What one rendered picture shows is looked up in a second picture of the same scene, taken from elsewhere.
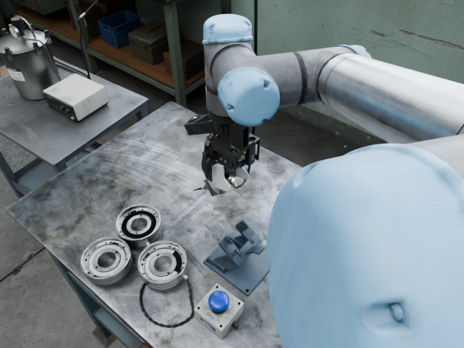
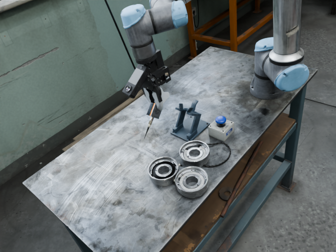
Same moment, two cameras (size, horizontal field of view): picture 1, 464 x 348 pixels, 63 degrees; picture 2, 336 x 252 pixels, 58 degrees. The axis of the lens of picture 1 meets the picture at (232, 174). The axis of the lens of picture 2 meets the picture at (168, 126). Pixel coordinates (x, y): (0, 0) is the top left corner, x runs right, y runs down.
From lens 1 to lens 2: 0.97 m
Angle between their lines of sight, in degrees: 57
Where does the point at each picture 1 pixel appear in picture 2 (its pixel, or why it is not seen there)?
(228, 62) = (163, 9)
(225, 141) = (155, 71)
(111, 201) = (135, 199)
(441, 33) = (21, 59)
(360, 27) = not seen: outside the picture
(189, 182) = (124, 157)
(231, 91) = (183, 8)
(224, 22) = (134, 8)
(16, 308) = not seen: outside the picture
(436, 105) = not seen: outside the picture
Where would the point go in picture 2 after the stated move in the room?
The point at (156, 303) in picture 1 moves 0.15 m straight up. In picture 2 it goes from (217, 158) to (214, 126)
